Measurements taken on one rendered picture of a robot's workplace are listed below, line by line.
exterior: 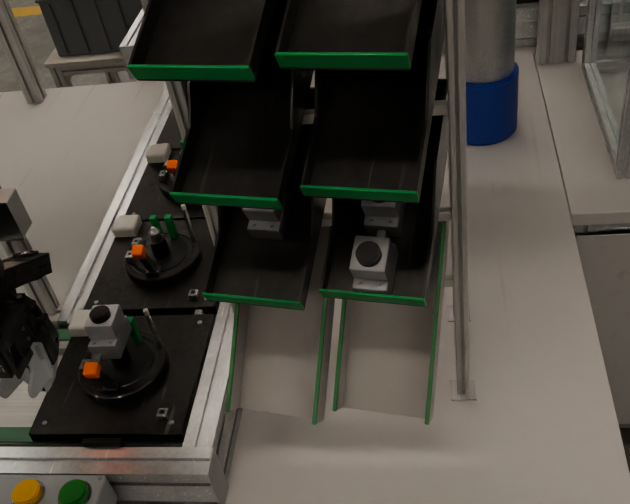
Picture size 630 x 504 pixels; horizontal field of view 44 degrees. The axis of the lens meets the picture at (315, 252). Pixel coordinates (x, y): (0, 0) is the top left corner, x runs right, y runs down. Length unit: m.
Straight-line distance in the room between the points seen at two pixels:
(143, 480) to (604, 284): 1.04
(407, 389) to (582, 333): 0.40
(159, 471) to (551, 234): 0.85
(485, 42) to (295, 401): 0.89
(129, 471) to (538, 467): 0.59
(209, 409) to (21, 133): 1.24
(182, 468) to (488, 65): 1.03
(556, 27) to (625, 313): 0.72
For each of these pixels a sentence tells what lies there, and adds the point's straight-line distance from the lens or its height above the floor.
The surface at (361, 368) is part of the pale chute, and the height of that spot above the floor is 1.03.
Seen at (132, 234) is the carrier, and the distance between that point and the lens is 1.52.
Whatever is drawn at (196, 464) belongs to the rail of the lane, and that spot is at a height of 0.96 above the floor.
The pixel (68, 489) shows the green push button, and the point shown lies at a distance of 1.17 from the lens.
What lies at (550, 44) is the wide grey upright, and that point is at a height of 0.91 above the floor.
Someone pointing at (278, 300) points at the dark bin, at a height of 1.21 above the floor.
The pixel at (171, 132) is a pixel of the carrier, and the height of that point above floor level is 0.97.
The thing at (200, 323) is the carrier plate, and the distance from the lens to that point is 1.30.
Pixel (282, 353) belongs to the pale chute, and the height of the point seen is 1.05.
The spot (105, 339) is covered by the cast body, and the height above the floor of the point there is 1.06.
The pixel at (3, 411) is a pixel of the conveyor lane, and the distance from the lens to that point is 1.40.
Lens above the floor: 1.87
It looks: 41 degrees down
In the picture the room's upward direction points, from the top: 11 degrees counter-clockwise
